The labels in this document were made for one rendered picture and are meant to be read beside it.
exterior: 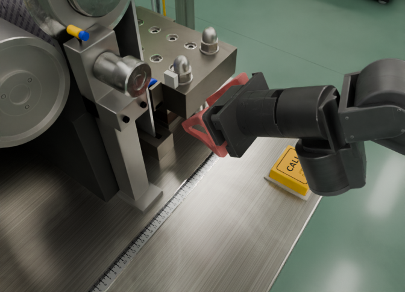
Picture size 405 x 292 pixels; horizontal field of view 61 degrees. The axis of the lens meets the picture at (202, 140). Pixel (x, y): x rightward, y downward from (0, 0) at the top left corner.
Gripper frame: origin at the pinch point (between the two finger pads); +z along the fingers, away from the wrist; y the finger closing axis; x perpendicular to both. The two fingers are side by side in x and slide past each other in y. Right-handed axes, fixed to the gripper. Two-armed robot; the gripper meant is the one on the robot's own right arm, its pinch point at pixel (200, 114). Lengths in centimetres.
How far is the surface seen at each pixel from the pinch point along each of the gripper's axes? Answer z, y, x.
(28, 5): -1.4, -13.0, 21.7
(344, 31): 75, 211, -77
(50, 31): 0.3, -11.9, 18.9
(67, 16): -1.2, -10.1, 19.3
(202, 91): 8.0, 9.1, -1.5
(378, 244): 15, 65, -114
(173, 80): 7.8, 4.4, 3.6
